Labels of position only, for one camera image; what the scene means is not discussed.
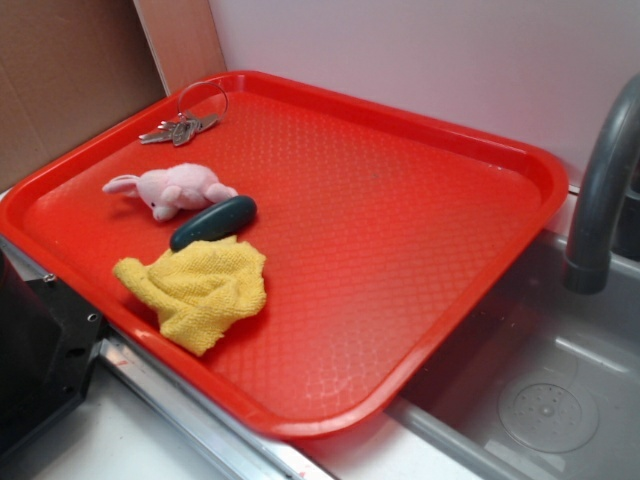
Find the dark green oval stone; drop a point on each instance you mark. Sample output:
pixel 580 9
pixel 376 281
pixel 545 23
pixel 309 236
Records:
pixel 216 222

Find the yellow microfiber cloth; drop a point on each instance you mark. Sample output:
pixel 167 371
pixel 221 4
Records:
pixel 199 292

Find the sink drain cover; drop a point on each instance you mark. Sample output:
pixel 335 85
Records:
pixel 547 417

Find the silver keys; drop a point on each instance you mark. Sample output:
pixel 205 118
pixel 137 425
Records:
pixel 188 125

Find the pink plush bunny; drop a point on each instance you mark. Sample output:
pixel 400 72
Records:
pixel 166 192

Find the brown cardboard panel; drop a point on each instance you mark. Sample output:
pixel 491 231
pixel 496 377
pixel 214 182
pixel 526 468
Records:
pixel 72 69

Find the red plastic tray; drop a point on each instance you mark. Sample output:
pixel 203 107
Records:
pixel 381 229

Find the grey plastic sink basin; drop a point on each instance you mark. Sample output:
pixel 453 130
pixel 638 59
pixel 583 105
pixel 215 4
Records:
pixel 529 327

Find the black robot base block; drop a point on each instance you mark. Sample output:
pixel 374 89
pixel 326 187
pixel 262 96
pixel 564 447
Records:
pixel 50 338

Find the grey sink faucet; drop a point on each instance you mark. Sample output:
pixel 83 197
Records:
pixel 606 216

